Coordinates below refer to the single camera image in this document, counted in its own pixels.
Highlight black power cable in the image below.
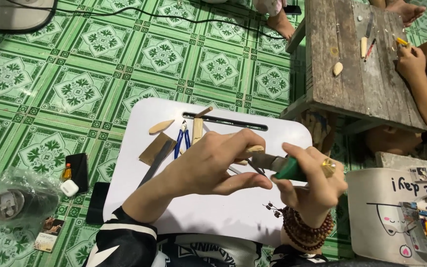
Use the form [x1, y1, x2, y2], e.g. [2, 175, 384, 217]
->
[5, 0, 289, 40]

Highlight grey fan base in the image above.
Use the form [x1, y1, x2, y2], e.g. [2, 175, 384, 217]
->
[0, 0, 58, 34]

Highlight blue handled pliers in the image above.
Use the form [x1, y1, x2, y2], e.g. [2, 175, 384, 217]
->
[173, 120, 192, 160]

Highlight brown wooden bead bracelet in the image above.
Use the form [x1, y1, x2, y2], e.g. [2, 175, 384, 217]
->
[262, 201, 335, 251]

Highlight short wooden dowel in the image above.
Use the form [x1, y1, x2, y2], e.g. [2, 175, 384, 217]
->
[194, 106, 214, 119]

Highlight flat metal file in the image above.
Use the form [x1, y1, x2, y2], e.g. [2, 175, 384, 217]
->
[137, 140, 175, 188]

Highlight leaf shaped wooden piece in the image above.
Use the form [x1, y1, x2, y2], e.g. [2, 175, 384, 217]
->
[148, 119, 175, 135]

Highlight white earbuds case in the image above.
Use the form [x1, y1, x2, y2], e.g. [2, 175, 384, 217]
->
[60, 179, 80, 197]

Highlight gold ring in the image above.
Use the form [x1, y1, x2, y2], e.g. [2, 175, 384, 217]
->
[321, 158, 337, 178]

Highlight clear plastic bag with cup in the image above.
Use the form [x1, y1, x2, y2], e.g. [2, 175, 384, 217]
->
[0, 166, 64, 239]

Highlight weathered wooden low table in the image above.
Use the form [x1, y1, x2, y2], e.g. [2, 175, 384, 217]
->
[279, 0, 427, 135]

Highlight grey concrete slab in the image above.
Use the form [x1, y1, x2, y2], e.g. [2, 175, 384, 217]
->
[375, 151, 427, 172]

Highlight rectangular wooden block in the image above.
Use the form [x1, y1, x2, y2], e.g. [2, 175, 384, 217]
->
[192, 117, 204, 145]

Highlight small metal file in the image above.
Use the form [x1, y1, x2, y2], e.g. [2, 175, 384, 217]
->
[365, 11, 374, 38]

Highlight red and black pencil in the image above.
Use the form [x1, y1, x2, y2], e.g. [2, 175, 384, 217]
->
[364, 38, 377, 62]

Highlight white lap table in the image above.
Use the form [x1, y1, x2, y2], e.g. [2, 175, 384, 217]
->
[102, 97, 313, 248]

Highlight white printed tote bag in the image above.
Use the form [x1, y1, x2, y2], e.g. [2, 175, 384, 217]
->
[346, 163, 427, 267]

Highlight person's right hand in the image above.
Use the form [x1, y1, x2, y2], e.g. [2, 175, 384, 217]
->
[271, 142, 348, 228]

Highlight black and white jacket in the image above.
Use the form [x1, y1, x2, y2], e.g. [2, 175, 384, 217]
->
[83, 206, 329, 267]

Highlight brown sandpaper sheet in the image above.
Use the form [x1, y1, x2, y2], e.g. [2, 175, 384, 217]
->
[138, 132, 177, 167]

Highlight printed paper card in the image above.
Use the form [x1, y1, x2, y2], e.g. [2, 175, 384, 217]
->
[33, 217, 65, 253]

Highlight green handled carving knife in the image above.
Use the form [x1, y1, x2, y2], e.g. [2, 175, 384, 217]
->
[250, 153, 307, 182]

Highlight small carved wooden piece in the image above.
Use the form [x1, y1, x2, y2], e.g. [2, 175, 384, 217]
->
[236, 145, 266, 166]

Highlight person's left hand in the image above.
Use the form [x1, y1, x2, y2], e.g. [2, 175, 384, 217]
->
[163, 128, 274, 197]

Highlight bag of wooden pieces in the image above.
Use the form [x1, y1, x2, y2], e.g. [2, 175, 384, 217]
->
[298, 111, 337, 153]

